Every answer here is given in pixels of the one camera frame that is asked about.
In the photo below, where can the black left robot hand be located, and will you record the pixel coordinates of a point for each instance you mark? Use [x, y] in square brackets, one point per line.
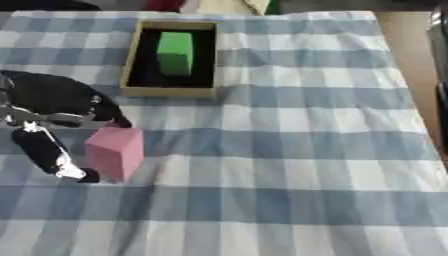
[49, 95]

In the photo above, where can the tan cardboard box black inside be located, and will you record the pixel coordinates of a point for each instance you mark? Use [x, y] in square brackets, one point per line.
[168, 90]

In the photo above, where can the pink rectangular block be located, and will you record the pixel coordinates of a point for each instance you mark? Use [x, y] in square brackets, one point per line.
[114, 150]

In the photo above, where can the green rectangular block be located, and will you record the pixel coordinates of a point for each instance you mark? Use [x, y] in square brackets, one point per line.
[175, 53]

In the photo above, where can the person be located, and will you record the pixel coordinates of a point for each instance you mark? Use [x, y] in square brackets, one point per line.
[224, 6]

